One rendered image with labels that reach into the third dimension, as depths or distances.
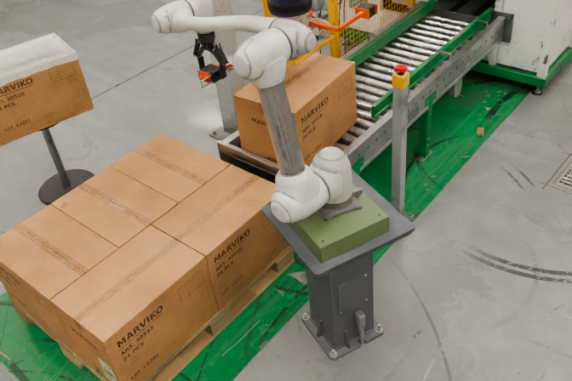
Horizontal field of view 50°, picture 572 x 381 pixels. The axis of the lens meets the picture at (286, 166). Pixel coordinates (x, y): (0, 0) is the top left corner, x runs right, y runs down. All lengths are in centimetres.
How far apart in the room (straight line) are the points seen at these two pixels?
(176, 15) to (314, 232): 104
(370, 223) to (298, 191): 38
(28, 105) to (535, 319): 307
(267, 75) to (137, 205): 141
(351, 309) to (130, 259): 108
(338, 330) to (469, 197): 140
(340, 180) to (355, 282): 59
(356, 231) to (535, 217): 167
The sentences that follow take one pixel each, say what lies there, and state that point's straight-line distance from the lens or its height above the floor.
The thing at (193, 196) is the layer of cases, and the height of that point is 54.
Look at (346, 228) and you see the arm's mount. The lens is 255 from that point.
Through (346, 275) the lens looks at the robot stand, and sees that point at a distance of 282.
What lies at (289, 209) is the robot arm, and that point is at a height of 102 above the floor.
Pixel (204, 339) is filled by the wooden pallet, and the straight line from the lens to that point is 329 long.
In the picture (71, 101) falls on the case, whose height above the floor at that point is 73.
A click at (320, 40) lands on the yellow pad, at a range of 327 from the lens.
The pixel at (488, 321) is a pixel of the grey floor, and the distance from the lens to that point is 335.
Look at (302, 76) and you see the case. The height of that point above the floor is 95.
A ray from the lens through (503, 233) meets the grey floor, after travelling 382.
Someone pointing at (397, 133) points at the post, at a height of 65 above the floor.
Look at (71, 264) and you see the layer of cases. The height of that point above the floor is 54.
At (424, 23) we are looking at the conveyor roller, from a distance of 495.
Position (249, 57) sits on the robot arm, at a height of 163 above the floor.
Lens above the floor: 257
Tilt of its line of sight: 37 degrees down
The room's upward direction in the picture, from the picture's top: 7 degrees counter-clockwise
